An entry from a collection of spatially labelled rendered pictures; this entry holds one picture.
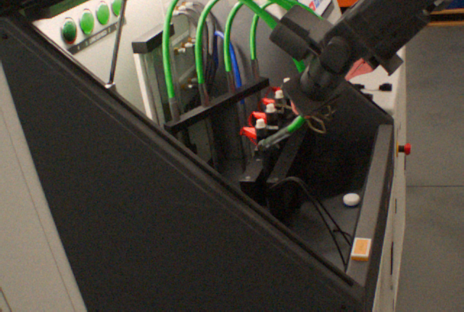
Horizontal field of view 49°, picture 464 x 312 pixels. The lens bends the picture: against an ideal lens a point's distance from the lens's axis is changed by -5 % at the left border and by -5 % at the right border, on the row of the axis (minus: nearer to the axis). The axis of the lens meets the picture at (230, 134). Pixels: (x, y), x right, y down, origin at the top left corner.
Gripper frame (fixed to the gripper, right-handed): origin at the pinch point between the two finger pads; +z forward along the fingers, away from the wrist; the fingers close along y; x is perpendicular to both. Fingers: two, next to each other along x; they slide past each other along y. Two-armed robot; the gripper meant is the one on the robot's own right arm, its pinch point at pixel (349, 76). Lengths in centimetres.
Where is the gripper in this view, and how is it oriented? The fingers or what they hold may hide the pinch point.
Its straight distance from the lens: 105.9
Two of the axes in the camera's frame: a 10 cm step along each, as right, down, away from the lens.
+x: -5.5, 4.3, -7.2
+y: -6.8, -7.3, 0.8
